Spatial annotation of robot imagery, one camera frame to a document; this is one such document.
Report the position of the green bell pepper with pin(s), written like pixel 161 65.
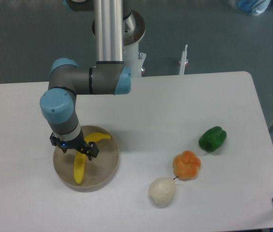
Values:
pixel 212 139

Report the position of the peeled orange mandarin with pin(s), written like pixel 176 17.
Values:
pixel 186 165

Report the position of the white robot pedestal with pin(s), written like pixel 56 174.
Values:
pixel 133 55

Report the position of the beige round plate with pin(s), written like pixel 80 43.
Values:
pixel 98 171

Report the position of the white frame bar right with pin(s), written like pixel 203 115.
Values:
pixel 183 61

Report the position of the white pear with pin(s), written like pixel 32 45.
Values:
pixel 162 191

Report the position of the blue plastic bag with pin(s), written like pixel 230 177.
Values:
pixel 250 7

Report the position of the yellow banana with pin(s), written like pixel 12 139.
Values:
pixel 80 159

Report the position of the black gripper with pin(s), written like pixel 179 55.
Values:
pixel 90 149

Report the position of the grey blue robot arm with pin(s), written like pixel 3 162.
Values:
pixel 67 80

